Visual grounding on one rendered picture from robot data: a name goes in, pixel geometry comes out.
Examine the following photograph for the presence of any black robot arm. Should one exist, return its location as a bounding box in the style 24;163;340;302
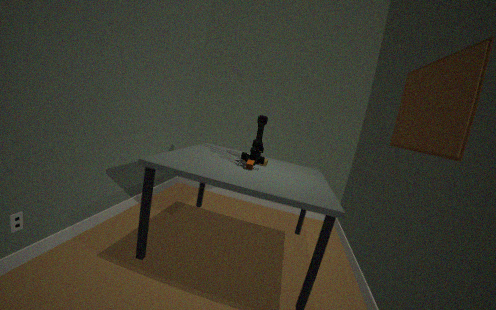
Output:
250;115;268;158

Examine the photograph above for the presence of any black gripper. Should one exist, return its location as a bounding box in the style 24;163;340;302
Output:
241;152;265;166

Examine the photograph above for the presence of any orange block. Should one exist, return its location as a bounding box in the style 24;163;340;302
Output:
246;160;254;170

